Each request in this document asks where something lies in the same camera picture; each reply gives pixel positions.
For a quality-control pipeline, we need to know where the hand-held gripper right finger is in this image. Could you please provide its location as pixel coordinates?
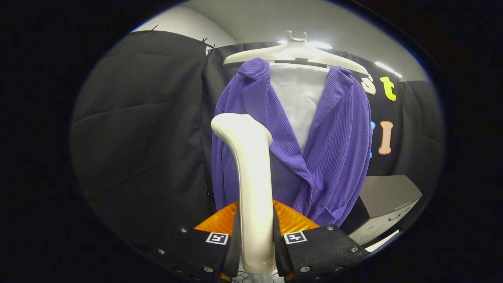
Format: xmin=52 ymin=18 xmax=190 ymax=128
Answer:
xmin=272 ymin=200 xmax=370 ymax=283

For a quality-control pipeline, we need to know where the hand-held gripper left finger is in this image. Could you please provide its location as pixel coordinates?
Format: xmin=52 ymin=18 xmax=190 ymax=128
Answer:
xmin=147 ymin=201 xmax=241 ymax=283

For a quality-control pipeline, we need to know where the white garment steamer head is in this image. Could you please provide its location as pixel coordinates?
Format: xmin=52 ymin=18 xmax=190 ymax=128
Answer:
xmin=211 ymin=113 xmax=275 ymax=274

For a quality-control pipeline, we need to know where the purple ribbed jacket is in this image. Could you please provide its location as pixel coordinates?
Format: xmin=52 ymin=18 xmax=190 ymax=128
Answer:
xmin=211 ymin=57 xmax=372 ymax=228

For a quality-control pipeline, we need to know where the cream plastic clothes hanger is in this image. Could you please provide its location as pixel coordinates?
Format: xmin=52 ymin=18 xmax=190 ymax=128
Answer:
xmin=223 ymin=31 xmax=370 ymax=77

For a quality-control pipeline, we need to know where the white flat board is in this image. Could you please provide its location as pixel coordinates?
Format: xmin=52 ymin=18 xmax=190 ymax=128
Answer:
xmin=365 ymin=230 xmax=400 ymax=252

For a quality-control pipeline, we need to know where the grey cabinet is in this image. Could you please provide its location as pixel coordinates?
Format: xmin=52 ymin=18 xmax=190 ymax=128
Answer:
xmin=340 ymin=175 xmax=423 ymax=246

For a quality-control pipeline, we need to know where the white fabric panel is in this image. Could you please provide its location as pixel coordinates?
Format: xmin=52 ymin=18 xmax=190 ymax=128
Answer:
xmin=269 ymin=63 xmax=330 ymax=154

